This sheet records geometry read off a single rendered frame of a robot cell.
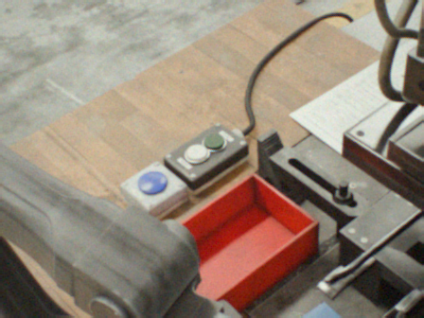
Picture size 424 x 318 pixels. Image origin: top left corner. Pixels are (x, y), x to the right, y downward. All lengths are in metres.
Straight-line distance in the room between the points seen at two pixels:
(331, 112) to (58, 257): 0.73
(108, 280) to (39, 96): 2.24
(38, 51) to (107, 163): 1.81
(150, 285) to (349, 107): 0.74
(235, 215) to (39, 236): 0.53
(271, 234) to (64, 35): 2.06
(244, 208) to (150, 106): 0.27
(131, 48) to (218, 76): 1.61
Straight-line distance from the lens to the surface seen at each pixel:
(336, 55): 1.35
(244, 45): 1.37
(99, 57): 2.89
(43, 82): 2.83
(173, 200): 1.10
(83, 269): 0.57
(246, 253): 1.05
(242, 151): 1.15
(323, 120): 1.22
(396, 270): 0.94
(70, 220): 0.59
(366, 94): 1.28
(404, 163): 0.80
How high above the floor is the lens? 1.73
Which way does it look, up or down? 45 degrees down
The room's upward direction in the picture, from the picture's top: 6 degrees counter-clockwise
